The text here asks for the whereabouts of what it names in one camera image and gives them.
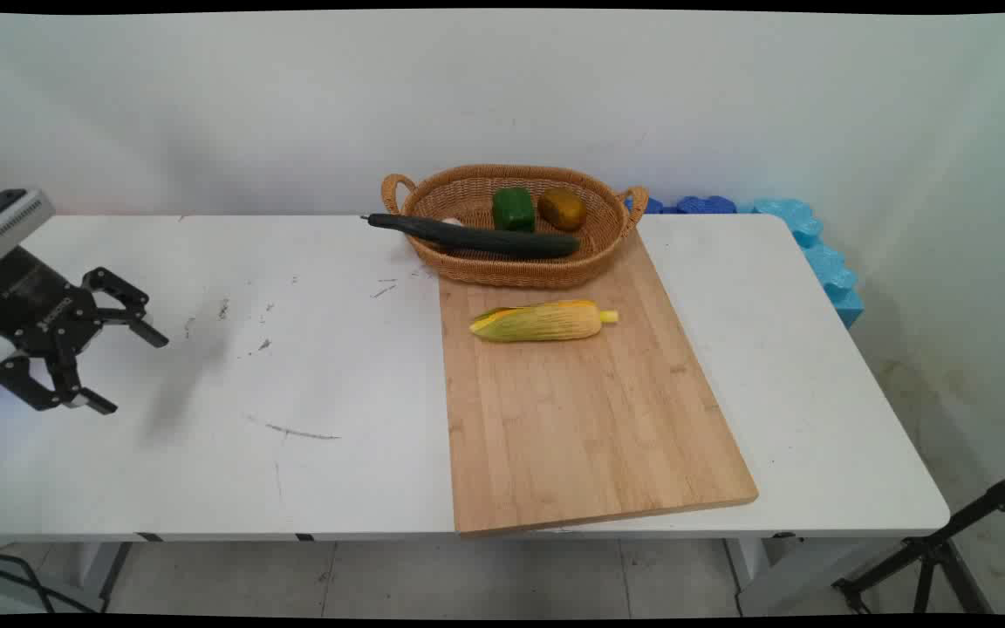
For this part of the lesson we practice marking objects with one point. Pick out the green bell pepper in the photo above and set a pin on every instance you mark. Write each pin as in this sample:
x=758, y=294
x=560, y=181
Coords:
x=514, y=209

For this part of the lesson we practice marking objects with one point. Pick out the light blue foam piece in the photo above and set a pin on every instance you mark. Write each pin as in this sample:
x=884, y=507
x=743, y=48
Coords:
x=821, y=257

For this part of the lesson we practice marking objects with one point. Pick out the wooden cutting board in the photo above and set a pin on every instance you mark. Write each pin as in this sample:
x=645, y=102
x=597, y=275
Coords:
x=581, y=410

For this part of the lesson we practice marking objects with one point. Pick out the white table leg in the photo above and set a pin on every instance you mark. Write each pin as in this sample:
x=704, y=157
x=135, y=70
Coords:
x=769, y=571
x=105, y=571

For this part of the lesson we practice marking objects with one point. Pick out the brown potato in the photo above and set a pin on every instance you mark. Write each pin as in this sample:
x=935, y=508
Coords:
x=563, y=209

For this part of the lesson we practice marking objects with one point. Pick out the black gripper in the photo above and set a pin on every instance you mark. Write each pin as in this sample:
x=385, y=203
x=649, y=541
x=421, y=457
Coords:
x=27, y=301

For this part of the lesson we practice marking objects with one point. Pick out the black tripod stand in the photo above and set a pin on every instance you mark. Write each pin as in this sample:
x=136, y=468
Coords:
x=939, y=549

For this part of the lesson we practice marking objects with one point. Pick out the dark green cucumber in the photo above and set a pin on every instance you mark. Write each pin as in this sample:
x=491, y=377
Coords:
x=485, y=237

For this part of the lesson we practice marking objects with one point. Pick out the yellow corn cob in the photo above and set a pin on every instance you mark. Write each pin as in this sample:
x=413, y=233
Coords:
x=542, y=322

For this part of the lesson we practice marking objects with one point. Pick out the woven wicker basket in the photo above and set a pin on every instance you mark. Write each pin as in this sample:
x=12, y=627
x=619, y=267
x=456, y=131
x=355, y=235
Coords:
x=516, y=262

